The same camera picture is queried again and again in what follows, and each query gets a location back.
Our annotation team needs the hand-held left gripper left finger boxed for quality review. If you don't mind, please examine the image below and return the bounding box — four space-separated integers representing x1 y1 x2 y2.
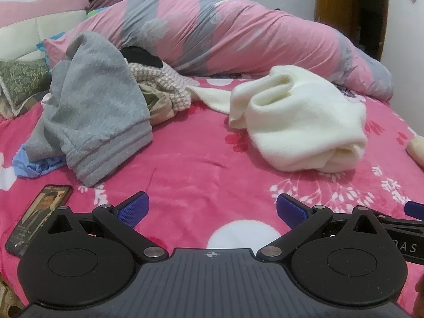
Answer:
49 191 168 262

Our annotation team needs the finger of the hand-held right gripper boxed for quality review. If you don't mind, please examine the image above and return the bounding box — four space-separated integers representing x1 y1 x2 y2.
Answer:
376 201 424 229

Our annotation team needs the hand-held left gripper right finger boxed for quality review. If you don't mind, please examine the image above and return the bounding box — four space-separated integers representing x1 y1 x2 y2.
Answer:
257 193 376 262

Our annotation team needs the cream fleece garment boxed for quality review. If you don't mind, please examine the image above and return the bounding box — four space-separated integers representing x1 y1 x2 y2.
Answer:
185 65 368 173

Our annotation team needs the beige folded garment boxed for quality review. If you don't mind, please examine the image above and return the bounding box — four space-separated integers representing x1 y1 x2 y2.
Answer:
407 137 424 166

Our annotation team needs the pink floral blanket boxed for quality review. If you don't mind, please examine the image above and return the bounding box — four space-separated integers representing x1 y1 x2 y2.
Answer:
0 73 424 318

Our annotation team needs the black smartphone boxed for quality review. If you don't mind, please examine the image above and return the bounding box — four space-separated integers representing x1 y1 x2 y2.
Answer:
5 184 74 257

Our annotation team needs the grey knit sweatshirt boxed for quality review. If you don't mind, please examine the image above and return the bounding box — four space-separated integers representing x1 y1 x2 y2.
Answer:
24 31 154 187

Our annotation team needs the khaki garment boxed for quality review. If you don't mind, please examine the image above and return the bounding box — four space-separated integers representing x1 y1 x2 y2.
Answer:
138 83 176 121

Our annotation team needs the light blue cloth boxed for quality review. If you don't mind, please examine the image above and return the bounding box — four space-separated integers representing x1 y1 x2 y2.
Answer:
12 146 67 178

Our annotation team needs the pink houndstooth knit garment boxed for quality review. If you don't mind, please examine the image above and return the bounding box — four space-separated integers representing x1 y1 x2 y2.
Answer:
127 62 193 111

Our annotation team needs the black garment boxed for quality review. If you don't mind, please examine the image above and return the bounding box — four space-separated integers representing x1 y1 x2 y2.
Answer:
120 46 164 68

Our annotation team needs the green patterned pillow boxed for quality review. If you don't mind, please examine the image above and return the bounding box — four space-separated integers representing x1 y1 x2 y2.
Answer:
0 59 52 118

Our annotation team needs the turquoise pillow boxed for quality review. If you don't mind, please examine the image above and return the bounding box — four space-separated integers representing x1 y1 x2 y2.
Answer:
36 31 78 52

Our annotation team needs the pink grey quilt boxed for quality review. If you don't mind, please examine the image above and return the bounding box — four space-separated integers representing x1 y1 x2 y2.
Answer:
43 0 395 101

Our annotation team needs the wooden door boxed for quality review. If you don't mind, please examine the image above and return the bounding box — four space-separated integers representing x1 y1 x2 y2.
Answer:
315 0 388 62

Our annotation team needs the pink white headboard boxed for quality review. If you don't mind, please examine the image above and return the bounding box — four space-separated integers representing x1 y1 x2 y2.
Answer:
0 0 90 62

